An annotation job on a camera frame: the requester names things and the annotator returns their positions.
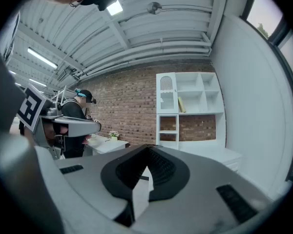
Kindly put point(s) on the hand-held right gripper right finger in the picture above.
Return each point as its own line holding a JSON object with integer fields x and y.
{"x": 200, "y": 194}

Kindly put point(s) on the round ceiling fixture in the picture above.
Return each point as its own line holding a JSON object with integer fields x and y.
{"x": 154, "y": 8}

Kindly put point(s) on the long ceiling tube light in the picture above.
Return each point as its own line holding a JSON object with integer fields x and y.
{"x": 37, "y": 82}
{"x": 42, "y": 58}

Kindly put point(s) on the yellow carton box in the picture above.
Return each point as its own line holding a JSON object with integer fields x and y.
{"x": 182, "y": 105}

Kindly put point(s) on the small white table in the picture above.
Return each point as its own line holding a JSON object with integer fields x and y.
{"x": 107, "y": 145}

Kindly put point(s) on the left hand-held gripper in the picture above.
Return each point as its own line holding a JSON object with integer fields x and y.
{"x": 30, "y": 106}

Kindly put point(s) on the square ceiling light panel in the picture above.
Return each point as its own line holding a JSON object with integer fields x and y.
{"x": 114, "y": 6}

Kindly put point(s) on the black framed window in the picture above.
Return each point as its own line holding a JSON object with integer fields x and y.
{"x": 266, "y": 18}

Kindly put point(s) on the person's own clothing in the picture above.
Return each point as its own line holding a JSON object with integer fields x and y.
{"x": 12, "y": 174}

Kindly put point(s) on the white ceiling pipe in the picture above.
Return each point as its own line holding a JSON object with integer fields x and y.
{"x": 149, "y": 55}

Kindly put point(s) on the white shelf cabinet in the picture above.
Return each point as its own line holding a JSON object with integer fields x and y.
{"x": 210, "y": 153}

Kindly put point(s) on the potted pink flowers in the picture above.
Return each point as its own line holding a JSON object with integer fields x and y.
{"x": 114, "y": 135}

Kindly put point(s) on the white ribbed glass cabinet door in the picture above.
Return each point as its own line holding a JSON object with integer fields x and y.
{"x": 167, "y": 94}

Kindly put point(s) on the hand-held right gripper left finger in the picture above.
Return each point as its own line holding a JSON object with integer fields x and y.
{"x": 88, "y": 179}

